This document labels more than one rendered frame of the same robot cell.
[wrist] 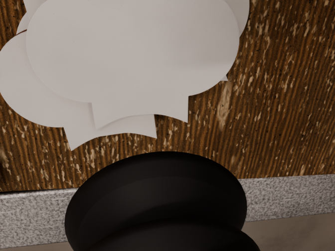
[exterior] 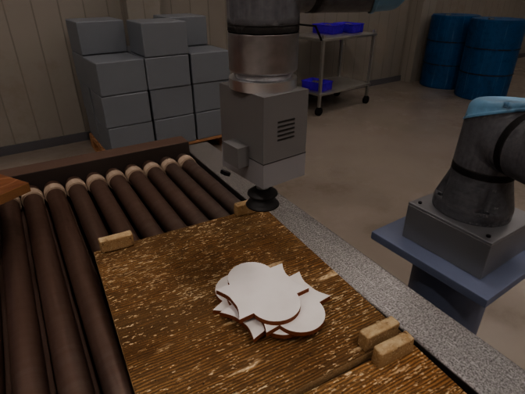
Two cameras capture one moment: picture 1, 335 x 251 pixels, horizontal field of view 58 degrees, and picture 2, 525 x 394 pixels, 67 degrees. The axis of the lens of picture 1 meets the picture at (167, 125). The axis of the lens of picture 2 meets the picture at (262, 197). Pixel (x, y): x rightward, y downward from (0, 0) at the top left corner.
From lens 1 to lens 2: 0.47 m
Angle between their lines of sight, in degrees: 43
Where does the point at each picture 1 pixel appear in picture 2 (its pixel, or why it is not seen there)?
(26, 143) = (351, 324)
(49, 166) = (358, 311)
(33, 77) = (301, 318)
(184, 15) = (241, 281)
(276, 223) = not seen: hidden behind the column
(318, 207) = (299, 213)
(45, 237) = (426, 305)
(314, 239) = (381, 217)
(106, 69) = (277, 293)
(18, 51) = (292, 326)
